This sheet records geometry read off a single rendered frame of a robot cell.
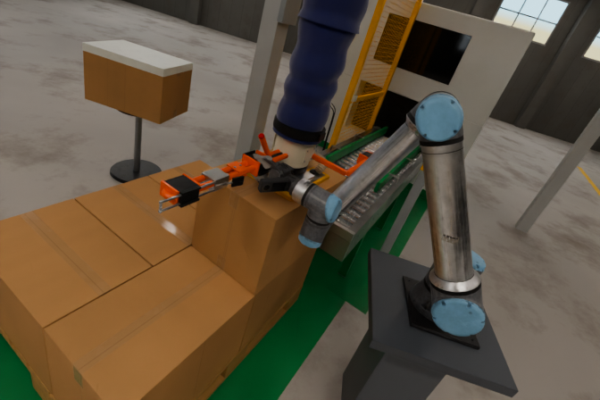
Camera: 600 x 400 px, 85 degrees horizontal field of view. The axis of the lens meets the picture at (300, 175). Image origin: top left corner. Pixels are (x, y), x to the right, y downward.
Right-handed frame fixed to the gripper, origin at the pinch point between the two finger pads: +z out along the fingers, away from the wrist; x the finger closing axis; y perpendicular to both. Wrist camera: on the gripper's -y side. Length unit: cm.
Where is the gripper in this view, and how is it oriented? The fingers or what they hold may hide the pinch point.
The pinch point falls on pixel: (252, 164)
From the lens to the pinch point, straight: 124.5
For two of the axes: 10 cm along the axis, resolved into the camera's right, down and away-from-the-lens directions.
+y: 5.2, -2.7, 8.1
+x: 2.8, -8.4, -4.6
